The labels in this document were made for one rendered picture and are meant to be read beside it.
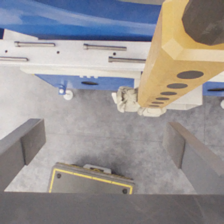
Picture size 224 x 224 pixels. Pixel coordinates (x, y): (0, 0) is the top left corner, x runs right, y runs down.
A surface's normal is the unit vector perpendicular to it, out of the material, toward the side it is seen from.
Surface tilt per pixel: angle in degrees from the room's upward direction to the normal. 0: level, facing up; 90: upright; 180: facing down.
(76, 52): 0
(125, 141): 0
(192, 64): 90
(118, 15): 11
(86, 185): 0
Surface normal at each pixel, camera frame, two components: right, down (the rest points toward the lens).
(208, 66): -0.07, 0.99
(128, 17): 0.07, -0.11
